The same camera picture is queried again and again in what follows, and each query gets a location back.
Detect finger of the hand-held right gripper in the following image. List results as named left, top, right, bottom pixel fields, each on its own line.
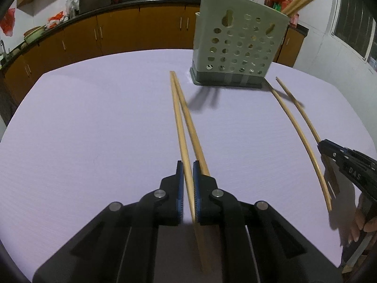
left=317, top=139, right=351, bottom=166

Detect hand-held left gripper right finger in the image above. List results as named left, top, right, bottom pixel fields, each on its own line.
left=193, top=161, right=344, bottom=283

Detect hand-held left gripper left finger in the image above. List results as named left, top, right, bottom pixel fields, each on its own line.
left=32, top=161, right=184, bottom=283

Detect green perforated chopstick holder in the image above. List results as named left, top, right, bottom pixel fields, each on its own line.
left=190, top=0, right=291, bottom=89

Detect person's right hand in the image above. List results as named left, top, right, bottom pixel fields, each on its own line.
left=348, top=203, right=377, bottom=245

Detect brown base cabinets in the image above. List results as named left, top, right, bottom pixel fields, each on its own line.
left=0, top=1, right=310, bottom=108

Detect black kitchen countertop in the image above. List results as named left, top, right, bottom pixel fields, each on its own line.
left=0, top=0, right=310, bottom=74

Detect red and white plastic bag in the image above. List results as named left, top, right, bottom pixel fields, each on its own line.
left=46, top=11, right=70, bottom=29

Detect clear plastic bag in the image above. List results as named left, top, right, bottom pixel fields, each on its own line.
left=65, top=0, right=81, bottom=18

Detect green plastic basin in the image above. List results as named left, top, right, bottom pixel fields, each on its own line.
left=24, top=26, right=46, bottom=44

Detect red plastic bag on hook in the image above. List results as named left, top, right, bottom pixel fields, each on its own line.
left=0, top=8, right=16, bottom=37

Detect barred window with white frame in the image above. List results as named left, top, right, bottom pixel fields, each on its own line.
left=331, top=0, right=377, bottom=62

